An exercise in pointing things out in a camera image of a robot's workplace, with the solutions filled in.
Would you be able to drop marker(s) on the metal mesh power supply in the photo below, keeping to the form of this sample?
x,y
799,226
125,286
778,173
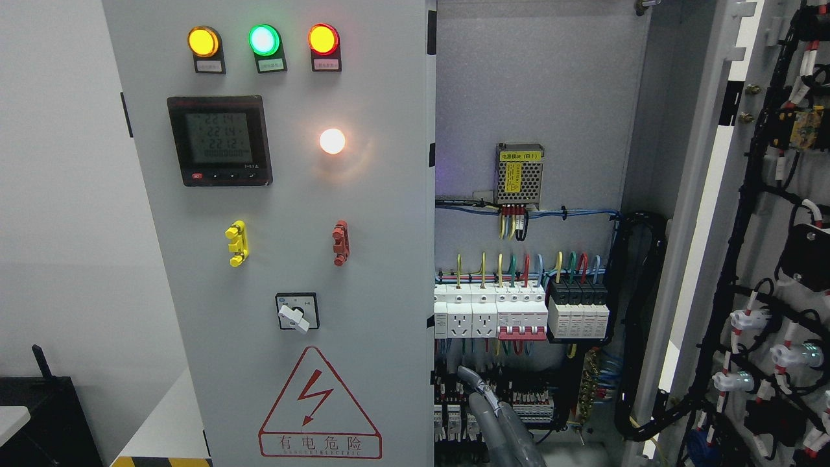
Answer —
x,y
519,174

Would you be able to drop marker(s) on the red indicator light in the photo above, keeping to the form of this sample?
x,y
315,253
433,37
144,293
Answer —
x,y
324,48

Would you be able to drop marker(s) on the white socket breaker row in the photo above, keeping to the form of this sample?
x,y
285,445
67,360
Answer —
x,y
474,310

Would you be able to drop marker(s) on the yellow test terminal block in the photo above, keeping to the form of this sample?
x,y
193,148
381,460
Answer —
x,y
236,235

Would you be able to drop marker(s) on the red test terminal block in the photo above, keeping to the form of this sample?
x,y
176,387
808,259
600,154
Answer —
x,y
341,247

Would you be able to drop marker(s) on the green indicator light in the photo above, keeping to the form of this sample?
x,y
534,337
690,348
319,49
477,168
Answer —
x,y
267,47

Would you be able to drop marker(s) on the black box with antenna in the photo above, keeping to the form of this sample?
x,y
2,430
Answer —
x,y
57,433

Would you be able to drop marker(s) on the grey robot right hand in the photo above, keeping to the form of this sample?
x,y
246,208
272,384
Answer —
x,y
508,441

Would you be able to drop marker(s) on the lower relay terminal row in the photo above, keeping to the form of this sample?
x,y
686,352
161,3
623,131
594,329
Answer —
x,y
456,426

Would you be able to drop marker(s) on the grey cabinet door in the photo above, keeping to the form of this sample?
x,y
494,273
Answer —
x,y
373,310
728,340

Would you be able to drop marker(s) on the black digital power meter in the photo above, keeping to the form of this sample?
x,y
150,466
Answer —
x,y
221,141

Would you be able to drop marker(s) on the red electric hazard sticker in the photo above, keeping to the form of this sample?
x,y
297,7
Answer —
x,y
317,416

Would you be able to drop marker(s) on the black white surge protector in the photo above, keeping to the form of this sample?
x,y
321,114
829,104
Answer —
x,y
577,311

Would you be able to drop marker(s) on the yellow indicator light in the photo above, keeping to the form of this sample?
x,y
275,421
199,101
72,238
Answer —
x,y
206,46

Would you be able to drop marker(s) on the white glowing indicator light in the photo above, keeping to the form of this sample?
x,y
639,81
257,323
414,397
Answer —
x,y
332,141

